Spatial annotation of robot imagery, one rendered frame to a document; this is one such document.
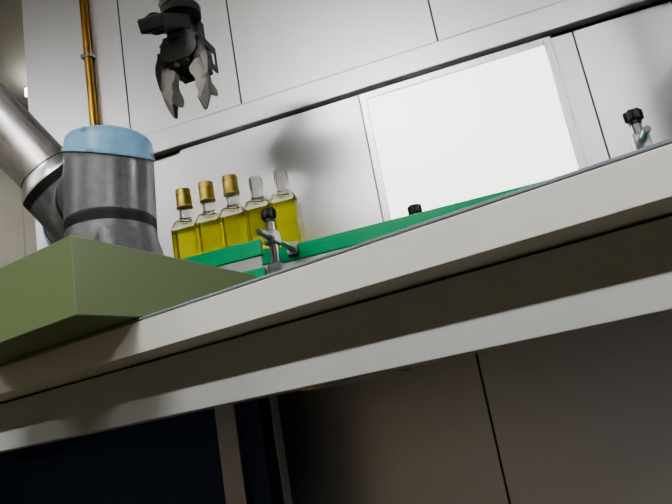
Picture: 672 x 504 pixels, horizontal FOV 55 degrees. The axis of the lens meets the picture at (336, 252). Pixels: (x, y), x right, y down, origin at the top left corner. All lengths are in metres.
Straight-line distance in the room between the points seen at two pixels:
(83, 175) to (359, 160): 0.75
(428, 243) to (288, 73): 1.21
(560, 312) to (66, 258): 0.43
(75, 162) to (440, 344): 0.55
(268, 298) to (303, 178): 0.96
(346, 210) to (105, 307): 0.88
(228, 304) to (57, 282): 0.17
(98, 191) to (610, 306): 0.61
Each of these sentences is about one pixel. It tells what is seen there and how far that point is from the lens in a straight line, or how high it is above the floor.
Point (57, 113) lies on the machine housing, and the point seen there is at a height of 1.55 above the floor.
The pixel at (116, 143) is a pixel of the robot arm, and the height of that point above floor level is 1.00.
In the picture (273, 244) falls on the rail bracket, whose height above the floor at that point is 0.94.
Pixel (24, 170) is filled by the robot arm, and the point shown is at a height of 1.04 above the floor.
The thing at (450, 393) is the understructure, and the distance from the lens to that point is 1.39.
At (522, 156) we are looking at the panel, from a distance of 1.42.
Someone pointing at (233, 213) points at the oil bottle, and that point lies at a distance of 1.38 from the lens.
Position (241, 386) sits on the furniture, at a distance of 0.64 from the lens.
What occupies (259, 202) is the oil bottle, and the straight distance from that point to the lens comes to 1.36.
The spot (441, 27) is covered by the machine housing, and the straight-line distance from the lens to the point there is 1.60.
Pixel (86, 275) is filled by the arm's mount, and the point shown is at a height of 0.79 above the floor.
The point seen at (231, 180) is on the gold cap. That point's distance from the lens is 1.42.
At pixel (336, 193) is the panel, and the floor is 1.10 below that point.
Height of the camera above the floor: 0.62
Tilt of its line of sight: 14 degrees up
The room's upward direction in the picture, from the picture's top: 10 degrees counter-clockwise
